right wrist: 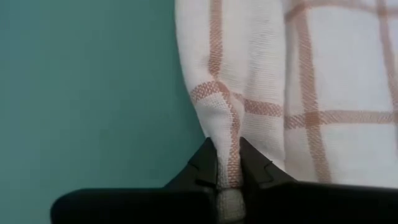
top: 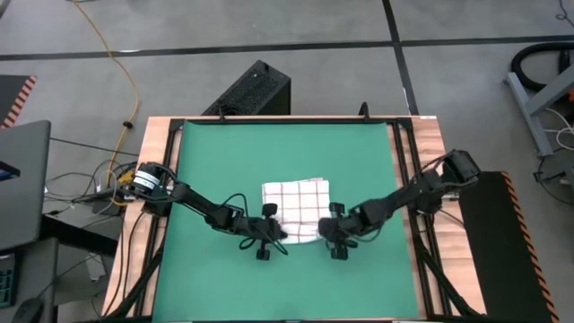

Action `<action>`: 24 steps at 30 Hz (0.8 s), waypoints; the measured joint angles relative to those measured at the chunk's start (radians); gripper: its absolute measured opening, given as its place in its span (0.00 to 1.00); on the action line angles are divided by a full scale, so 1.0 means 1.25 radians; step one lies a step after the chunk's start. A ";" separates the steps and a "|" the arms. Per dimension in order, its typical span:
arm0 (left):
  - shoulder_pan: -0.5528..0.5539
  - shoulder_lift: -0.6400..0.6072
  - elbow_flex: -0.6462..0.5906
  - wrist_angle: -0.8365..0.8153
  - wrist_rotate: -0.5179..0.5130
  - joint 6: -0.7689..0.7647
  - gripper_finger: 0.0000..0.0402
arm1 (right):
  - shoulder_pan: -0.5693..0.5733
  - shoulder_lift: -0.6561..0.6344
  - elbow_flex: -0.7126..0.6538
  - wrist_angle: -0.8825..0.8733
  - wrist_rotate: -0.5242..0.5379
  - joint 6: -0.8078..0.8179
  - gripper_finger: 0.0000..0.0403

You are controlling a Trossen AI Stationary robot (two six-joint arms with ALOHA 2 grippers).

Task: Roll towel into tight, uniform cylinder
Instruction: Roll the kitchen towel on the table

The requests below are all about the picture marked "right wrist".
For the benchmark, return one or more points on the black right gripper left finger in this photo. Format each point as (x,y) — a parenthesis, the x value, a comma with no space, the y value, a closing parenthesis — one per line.
(140,207)

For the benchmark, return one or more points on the white red-checked towel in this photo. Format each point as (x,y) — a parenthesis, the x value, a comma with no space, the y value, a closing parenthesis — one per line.
(342,62)

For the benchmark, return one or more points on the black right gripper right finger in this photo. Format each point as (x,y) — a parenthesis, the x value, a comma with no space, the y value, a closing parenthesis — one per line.
(311,205)

